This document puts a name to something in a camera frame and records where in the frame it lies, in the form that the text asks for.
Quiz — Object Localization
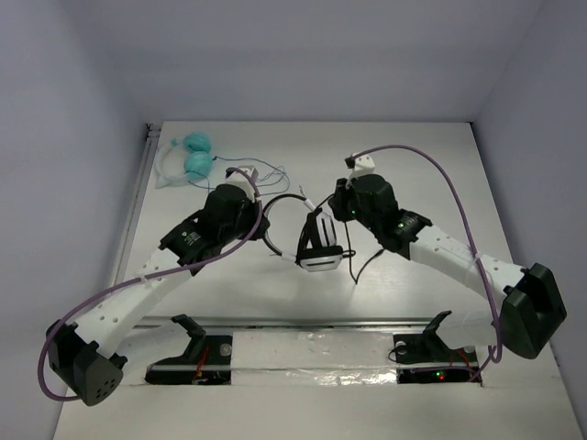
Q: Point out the white black headphones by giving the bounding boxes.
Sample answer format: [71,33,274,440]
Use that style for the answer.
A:
[262,189,356,273]

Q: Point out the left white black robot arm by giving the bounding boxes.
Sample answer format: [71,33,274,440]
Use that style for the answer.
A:
[37,180,269,406]

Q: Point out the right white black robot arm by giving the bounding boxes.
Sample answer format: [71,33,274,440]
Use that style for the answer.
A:
[328,174,567,364]

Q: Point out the teal white headphones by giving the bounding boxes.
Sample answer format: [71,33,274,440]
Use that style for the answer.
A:
[154,132,213,189]

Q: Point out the white foil-covered block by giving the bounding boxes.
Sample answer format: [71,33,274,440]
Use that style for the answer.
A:
[230,330,397,387]

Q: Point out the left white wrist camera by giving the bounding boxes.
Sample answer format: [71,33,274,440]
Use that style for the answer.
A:
[225,165,260,202]

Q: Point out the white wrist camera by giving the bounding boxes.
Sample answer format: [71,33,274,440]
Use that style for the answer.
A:
[225,165,260,202]
[345,154,375,181]

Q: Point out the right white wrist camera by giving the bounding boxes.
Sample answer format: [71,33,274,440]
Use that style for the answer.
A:
[345,154,375,181]

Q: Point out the blue earphones with cable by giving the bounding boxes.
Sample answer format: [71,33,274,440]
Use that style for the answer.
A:
[213,156,291,195]

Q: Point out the aluminium rail left side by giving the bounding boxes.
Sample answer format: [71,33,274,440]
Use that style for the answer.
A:
[107,123,161,286]

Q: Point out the aluminium rail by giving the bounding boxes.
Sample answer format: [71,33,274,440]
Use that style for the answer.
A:
[137,316,437,330]
[107,123,161,286]

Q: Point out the aluminium rail front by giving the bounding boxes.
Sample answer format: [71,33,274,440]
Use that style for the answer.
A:
[137,316,437,330]

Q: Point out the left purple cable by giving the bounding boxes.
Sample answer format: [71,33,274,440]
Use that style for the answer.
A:
[37,167,271,402]

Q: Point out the purple cable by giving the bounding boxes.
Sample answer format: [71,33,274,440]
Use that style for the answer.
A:
[37,167,271,402]
[350,144,505,382]

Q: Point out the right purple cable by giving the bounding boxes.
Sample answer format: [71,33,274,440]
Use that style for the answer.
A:
[350,144,505,382]

